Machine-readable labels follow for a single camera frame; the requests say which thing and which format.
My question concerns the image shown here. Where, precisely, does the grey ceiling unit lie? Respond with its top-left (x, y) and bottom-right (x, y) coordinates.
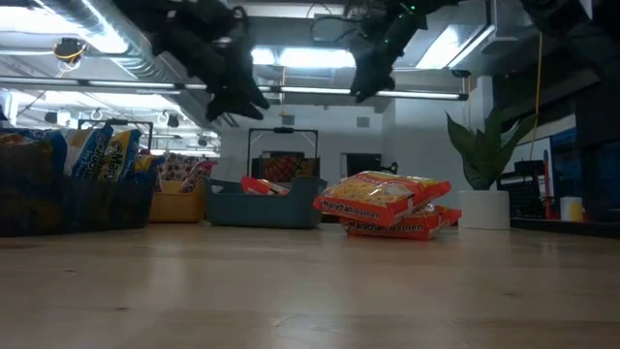
top-left (312, 13), bottom-right (360, 46)

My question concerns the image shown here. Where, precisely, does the teal plastic bin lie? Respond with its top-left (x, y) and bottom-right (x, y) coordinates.
top-left (205, 174), bottom-right (326, 230)

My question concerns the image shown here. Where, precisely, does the orange Maruchan ramen packet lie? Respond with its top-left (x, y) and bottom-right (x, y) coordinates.
top-left (338, 203), bottom-right (462, 242)
top-left (313, 170), bottom-right (452, 228)
top-left (240, 175), bottom-right (291, 197)

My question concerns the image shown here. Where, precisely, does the yellow plastic bin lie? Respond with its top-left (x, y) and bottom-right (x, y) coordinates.
top-left (147, 178), bottom-right (209, 224)

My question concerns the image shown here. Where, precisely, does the dark grey translucent bin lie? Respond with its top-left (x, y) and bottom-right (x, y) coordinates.
top-left (0, 140), bottom-right (159, 238)

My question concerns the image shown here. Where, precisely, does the long ceiling light bar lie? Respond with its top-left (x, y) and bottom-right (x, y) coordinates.
top-left (0, 76), bottom-right (469, 102)

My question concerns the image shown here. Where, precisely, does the black cart frame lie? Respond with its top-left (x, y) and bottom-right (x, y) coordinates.
top-left (246, 126), bottom-right (321, 184)

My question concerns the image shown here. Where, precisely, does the yellow ceiling cord reel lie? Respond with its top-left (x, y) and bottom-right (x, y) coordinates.
top-left (51, 37), bottom-right (87, 65)

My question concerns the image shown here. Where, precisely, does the white yellow cup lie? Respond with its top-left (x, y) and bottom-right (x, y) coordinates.
top-left (559, 195), bottom-right (586, 223)

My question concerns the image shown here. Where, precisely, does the red patterned box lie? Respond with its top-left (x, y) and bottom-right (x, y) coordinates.
top-left (155, 152), bottom-right (200, 183)
top-left (261, 153), bottom-right (320, 184)

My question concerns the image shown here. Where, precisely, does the potted plant white pot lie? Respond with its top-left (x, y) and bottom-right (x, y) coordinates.
top-left (445, 109), bottom-right (539, 230)

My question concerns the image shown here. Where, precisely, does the black perforated crate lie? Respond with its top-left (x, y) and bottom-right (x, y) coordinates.
top-left (496, 159), bottom-right (547, 220)

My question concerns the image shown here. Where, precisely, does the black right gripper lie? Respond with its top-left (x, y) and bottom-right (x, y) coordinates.
top-left (348, 8), bottom-right (429, 105)

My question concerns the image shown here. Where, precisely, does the silver ventilation duct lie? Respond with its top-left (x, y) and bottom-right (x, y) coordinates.
top-left (36, 0), bottom-right (229, 135)

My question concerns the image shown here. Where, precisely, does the yellow hanging cord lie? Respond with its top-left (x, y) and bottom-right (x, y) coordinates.
top-left (527, 31), bottom-right (543, 161)

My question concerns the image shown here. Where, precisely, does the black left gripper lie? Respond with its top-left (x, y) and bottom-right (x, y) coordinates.
top-left (158, 6), bottom-right (271, 123)

